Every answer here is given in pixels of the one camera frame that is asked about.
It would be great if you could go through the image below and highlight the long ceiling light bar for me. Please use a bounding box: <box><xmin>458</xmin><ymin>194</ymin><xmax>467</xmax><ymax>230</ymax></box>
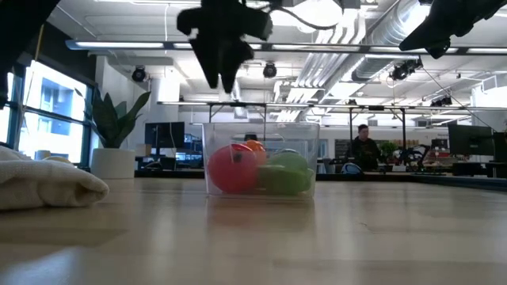
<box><xmin>65</xmin><ymin>39</ymin><xmax>507</xmax><ymax>56</ymax></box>

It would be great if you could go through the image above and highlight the orange toy pumpkin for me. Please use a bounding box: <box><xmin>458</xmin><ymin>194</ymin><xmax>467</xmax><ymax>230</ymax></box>
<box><xmin>242</xmin><ymin>139</ymin><xmax>267</xmax><ymax>165</ymax></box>

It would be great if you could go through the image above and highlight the beige checked cloth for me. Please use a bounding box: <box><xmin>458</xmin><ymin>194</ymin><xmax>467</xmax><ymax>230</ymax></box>
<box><xmin>0</xmin><ymin>145</ymin><xmax>110</xmax><ymax>211</ymax></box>

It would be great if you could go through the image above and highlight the clear plastic tupperware container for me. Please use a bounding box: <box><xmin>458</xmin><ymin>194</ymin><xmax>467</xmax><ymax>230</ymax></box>
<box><xmin>201</xmin><ymin>121</ymin><xmax>321</xmax><ymax>198</ymax></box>

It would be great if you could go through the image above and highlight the large glass window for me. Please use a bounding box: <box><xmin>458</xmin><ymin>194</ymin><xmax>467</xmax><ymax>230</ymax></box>
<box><xmin>0</xmin><ymin>59</ymin><xmax>96</xmax><ymax>167</ymax></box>

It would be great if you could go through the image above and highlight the green textured toy melon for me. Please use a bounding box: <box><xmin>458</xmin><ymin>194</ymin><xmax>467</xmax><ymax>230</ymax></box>
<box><xmin>257</xmin><ymin>164</ymin><xmax>314</xmax><ymax>196</ymax></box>

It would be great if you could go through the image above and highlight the silver ventilation duct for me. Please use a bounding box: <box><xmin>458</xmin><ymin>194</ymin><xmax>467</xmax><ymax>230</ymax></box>
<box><xmin>350</xmin><ymin>0</ymin><xmax>423</xmax><ymax>82</ymax></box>

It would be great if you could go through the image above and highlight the red toy apple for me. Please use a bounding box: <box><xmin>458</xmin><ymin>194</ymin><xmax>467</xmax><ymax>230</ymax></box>
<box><xmin>207</xmin><ymin>142</ymin><xmax>261</xmax><ymax>195</ymax></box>

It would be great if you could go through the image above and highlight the black background rig frame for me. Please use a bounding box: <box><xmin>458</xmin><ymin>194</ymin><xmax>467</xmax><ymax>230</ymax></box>
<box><xmin>208</xmin><ymin>101</ymin><xmax>407</xmax><ymax>159</ymax></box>

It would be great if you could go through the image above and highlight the black computer monitor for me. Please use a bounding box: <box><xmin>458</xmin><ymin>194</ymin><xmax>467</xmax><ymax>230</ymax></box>
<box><xmin>144</xmin><ymin>121</ymin><xmax>186</xmax><ymax>150</ymax></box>
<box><xmin>448</xmin><ymin>123</ymin><xmax>494</xmax><ymax>158</ymax></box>
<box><xmin>493</xmin><ymin>131</ymin><xmax>507</xmax><ymax>163</ymax></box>

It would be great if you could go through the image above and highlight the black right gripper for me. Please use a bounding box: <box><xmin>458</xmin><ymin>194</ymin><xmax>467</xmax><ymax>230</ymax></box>
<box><xmin>398</xmin><ymin>0</ymin><xmax>507</xmax><ymax>60</ymax></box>

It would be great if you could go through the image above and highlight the black aluminium table frame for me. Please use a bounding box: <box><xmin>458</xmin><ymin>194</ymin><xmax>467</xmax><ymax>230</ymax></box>
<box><xmin>134</xmin><ymin>169</ymin><xmax>507</xmax><ymax>192</ymax></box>

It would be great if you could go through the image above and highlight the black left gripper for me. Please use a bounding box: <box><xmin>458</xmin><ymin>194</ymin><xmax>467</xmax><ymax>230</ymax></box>
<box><xmin>176</xmin><ymin>0</ymin><xmax>274</xmax><ymax>94</ymax></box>

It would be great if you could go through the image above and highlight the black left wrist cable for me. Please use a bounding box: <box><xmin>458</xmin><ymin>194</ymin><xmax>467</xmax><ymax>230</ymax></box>
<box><xmin>271</xmin><ymin>3</ymin><xmax>340</xmax><ymax>32</ymax></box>

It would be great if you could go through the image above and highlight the blue and white ball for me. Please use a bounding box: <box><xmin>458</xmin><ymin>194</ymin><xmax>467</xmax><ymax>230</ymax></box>
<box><xmin>341</xmin><ymin>161</ymin><xmax>364</xmax><ymax>176</ymax></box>

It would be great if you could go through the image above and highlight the green plant in white pot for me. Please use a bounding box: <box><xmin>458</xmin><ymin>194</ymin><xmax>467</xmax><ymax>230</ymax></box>
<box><xmin>74</xmin><ymin>87</ymin><xmax>152</xmax><ymax>180</ymax></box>

